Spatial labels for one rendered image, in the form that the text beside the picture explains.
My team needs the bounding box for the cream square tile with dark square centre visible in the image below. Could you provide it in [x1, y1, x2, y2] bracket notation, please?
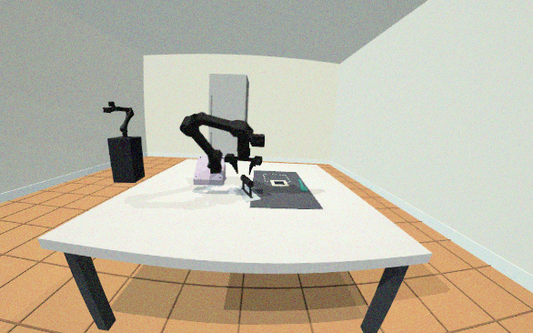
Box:
[270, 180, 289, 187]

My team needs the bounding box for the teal small trowel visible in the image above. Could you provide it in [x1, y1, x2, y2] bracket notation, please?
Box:
[298, 179, 307, 192]

